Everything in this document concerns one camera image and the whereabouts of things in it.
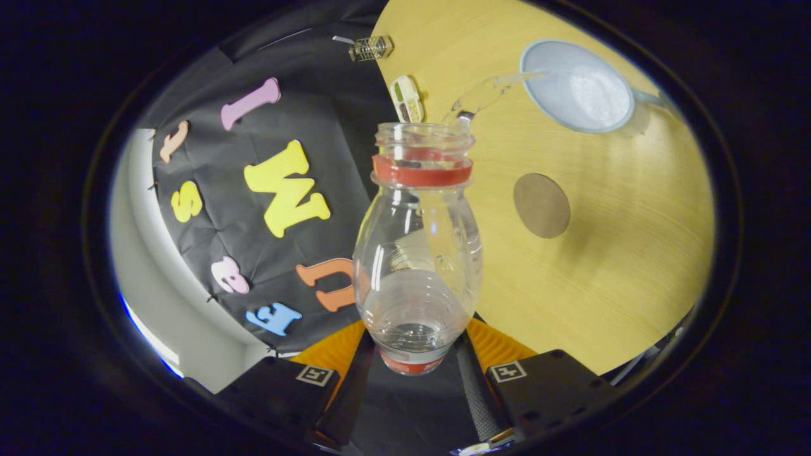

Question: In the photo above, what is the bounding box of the white divided tray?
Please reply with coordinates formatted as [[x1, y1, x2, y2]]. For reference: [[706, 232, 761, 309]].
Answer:
[[390, 75, 425, 124]]

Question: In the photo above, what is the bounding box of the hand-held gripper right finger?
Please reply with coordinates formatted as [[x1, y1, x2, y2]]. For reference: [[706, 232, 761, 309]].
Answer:
[[455, 319, 618, 447]]

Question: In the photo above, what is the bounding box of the round brown coaster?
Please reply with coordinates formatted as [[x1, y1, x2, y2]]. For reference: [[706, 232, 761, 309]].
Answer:
[[513, 173, 571, 239]]

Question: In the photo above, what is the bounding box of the clear plastic juice bottle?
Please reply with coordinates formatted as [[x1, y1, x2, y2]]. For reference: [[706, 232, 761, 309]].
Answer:
[[352, 122, 484, 377]]

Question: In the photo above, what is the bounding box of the wire mesh holder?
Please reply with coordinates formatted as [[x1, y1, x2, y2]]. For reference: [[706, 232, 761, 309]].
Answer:
[[348, 35, 394, 63]]

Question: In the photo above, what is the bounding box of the ceiling light panel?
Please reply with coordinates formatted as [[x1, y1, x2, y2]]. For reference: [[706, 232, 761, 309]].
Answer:
[[122, 298, 184, 379]]

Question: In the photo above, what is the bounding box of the wooden table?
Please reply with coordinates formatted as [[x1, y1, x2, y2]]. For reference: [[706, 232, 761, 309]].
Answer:
[[371, 0, 715, 376]]

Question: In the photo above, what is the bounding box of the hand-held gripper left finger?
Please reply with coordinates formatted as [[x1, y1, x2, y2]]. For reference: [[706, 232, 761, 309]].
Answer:
[[215, 320, 376, 452]]

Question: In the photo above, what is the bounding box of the white cup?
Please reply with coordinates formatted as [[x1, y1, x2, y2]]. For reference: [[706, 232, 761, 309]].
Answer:
[[520, 39, 682, 135]]

